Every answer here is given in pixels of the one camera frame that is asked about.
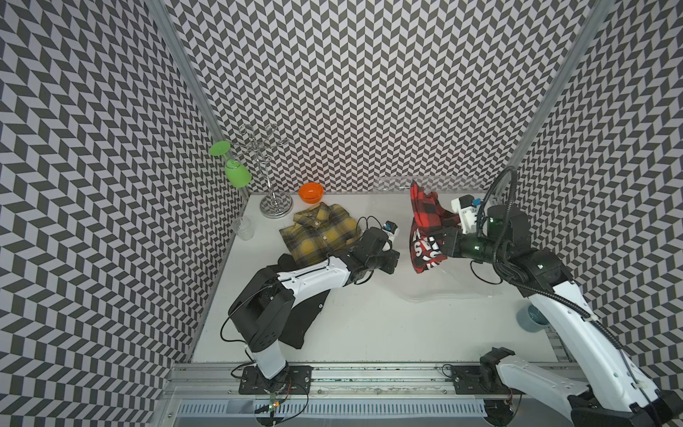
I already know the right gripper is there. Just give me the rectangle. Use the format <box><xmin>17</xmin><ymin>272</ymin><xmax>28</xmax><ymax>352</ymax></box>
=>
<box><xmin>426</xmin><ymin>226</ymin><xmax>508</xmax><ymax>265</ymax></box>

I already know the red black plaid shirt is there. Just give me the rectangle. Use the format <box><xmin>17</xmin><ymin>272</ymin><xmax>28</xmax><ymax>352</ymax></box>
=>
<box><xmin>409</xmin><ymin>181</ymin><xmax>461</xmax><ymax>274</ymax></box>

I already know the clear plastic vacuum bag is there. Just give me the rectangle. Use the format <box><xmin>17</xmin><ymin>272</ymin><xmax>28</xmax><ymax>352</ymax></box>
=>
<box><xmin>366</xmin><ymin>176</ymin><xmax>505</xmax><ymax>304</ymax></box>

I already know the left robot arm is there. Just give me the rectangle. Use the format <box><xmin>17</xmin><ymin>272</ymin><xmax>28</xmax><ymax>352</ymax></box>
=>
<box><xmin>227</xmin><ymin>240</ymin><xmax>400</xmax><ymax>381</ymax></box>

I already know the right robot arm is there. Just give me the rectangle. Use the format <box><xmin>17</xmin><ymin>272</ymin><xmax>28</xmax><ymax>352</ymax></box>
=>
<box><xmin>438</xmin><ymin>196</ymin><xmax>682</xmax><ymax>426</ymax></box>

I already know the yellow plaid shirt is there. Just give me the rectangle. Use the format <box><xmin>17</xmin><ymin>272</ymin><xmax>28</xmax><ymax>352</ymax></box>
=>
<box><xmin>279</xmin><ymin>202</ymin><xmax>360</xmax><ymax>267</ymax></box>

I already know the black folded shirt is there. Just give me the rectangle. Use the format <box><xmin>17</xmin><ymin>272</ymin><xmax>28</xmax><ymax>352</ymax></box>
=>
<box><xmin>272</xmin><ymin>254</ymin><xmax>330</xmax><ymax>350</ymax></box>

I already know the orange bowl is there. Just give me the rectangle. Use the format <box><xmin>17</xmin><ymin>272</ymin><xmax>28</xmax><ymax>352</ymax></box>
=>
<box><xmin>298</xmin><ymin>183</ymin><xmax>325</xmax><ymax>205</ymax></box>

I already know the chrome glass holder stand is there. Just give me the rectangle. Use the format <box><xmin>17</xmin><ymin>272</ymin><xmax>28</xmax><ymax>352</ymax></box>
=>
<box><xmin>239</xmin><ymin>124</ymin><xmax>293</xmax><ymax>220</ymax></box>

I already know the teal mug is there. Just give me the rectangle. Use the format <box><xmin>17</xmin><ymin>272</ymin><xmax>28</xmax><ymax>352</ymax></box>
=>
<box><xmin>516</xmin><ymin>304</ymin><xmax>550</xmax><ymax>333</ymax></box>

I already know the clear glass cup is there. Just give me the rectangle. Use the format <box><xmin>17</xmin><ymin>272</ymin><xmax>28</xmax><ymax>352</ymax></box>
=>
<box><xmin>231</xmin><ymin>216</ymin><xmax>254</xmax><ymax>241</ymax></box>

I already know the green plastic wine glass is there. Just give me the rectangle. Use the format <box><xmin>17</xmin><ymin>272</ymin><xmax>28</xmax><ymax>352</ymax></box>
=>
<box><xmin>209</xmin><ymin>141</ymin><xmax>252</xmax><ymax>189</ymax></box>

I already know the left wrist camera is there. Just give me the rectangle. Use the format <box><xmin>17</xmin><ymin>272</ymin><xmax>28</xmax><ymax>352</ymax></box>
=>
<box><xmin>382</xmin><ymin>221</ymin><xmax>399</xmax><ymax>252</ymax></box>

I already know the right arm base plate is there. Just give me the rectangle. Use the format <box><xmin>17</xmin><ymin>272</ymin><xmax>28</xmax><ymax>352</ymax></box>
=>
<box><xmin>446</xmin><ymin>365</ymin><xmax>522</xmax><ymax>396</ymax></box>

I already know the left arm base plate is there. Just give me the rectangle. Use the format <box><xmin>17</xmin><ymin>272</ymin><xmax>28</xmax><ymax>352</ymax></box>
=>
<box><xmin>238</xmin><ymin>365</ymin><xmax>313</xmax><ymax>395</ymax></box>

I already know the aluminium front rail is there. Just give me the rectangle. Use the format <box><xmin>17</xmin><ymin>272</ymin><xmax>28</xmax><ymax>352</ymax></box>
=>
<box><xmin>159</xmin><ymin>361</ymin><xmax>609</xmax><ymax>401</ymax></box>

